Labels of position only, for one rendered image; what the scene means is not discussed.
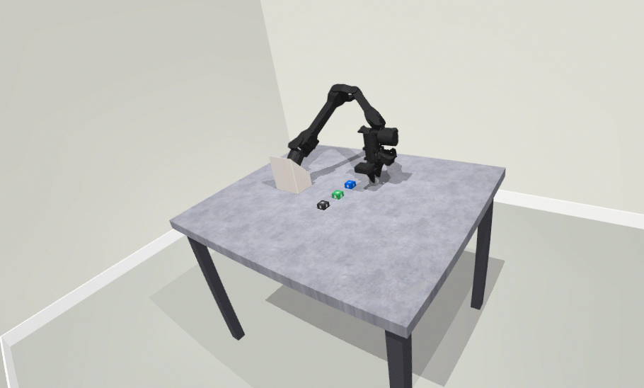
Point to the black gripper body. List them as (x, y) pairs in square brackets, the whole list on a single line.
[(367, 167)]

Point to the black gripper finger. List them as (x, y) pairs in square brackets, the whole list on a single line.
[(372, 175), (378, 165)]

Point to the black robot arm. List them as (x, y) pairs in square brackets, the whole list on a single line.
[(378, 134)]

